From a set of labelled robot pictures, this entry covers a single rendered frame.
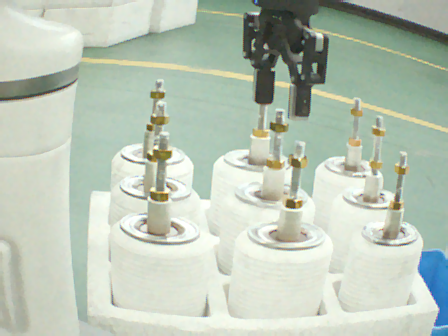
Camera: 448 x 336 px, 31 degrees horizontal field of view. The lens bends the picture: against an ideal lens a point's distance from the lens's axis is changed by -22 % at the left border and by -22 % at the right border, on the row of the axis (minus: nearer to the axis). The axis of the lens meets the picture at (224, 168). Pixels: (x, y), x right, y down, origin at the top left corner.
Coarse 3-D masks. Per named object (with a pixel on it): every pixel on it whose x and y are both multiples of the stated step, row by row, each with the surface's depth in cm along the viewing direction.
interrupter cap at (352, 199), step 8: (344, 192) 103; (352, 192) 104; (360, 192) 105; (384, 192) 105; (344, 200) 102; (352, 200) 101; (360, 200) 102; (384, 200) 102; (360, 208) 100; (368, 208) 99; (376, 208) 99; (384, 208) 100
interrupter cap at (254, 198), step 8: (248, 184) 104; (256, 184) 104; (288, 184) 105; (240, 192) 101; (248, 192) 101; (256, 192) 102; (288, 192) 103; (304, 192) 102; (240, 200) 100; (248, 200) 99; (256, 200) 99; (264, 200) 99; (272, 200) 100; (280, 200) 100; (304, 200) 100; (272, 208) 98
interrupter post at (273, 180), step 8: (264, 168) 101; (264, 176) 101; (272, 176) 100; (280, 176) 100; (264, 184) 101; (272, 184) 100; (280, 184) 100; (264, 192) 101; (272, 192) 100; (280, 192) 101
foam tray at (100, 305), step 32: (96, 192) 119; (96, 224) 108; (96, 256) 98; (96, 288) 89; (224, 288) 97; (416, 288) 94; (96, 320) 83; (128, 320) 84; (160, 320) 84; (192, 320) 86; (224, 320) 86; (256, 320) 87; (288, 320) 87; (320, 320) 87; (352, 320) 86; (384, 320) 87; (416, 320) 87
